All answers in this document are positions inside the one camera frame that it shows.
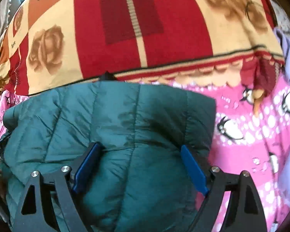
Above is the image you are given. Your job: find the dark green puffer jacket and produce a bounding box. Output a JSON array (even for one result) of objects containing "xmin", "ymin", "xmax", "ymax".
[{"xmin": 0, "ymin": 81, "xmax": 216, "ymax": 231}]

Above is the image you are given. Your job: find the pink penguin bed sheet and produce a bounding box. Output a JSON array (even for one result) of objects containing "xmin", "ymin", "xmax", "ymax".
[{"xmin": 0, "ymin": 78, "xmax": 290, "ymax": 223}]

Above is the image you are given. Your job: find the red orange rose blanket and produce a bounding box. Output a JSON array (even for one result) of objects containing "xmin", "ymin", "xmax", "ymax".
[{"xmin": 0, "ymin": 0, "xmax": 286, "ymax": 97}]

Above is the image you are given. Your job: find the black cable on blanket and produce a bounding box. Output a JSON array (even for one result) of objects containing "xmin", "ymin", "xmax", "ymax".
[{"xmin": 245, "ymin": 0, "xmax": 271, "ymax": 25}]

